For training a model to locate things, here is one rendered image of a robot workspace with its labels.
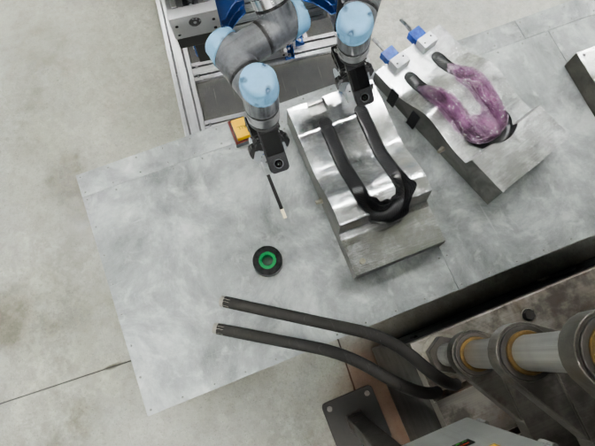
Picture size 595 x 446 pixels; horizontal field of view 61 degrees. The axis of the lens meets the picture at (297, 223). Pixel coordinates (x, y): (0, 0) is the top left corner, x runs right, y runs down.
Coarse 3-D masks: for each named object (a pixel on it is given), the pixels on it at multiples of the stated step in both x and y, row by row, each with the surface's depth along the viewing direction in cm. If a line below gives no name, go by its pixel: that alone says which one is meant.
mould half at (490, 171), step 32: (416, 64) 149; (480, 64) 145; (416, 96) 145; (512, 96) 144; (416, 128) 150; (448, 128) 140; (544, 128) 138; (448, 160) 146; (480, 160) 135; (512, 160) 136; (480, 192) 143
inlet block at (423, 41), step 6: (408, 30) 152; (414, 30) 150; (420, 30) 150; (408, 36) 151; (414, 36) 150; (420, 36) 150; (426, 36) 148; (432, 36) 148; (414, 42) 151; (420, 42) 148; (426, 42) 148; (432, 42) 148; (420, 48) 150; (426, 48) 148
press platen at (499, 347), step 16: (496, 336) 88; (512, 336) 86; (496, 352) 86; (496, 368) 88; (512, 368) 85; (512, 384) 88; (528, 384) 85; (544, 384) 85; (560, 384) 85; (576, 384) 84; (544, 400) 84; (560, 400) 84; (576, 400) 84; (592, 400) 84; (560, 416) 84; (576, 416) 84; (592, 416) 83; (576, 432) 84; (592, 432) 83
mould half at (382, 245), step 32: (352, 128) 140; (384, 128) 141; (320, 160) 138; (352, 160) 138; (320, 192) 139; (384, 192) 130; (416, 192) 131; (352, 224) 131; (384, 224) 136; (416, 224) 136; (352, 256) 134; (384, 256) 134
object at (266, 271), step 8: (264, 248) 137; (272, 248) 137; (256, 256) 136; (264, 256) 137; (272, 256) 136; (280, 256) 136; (256, 264) 136; (272, 264) 136; (280, 264) 136; (264, 272) 135; (272, 272) 135
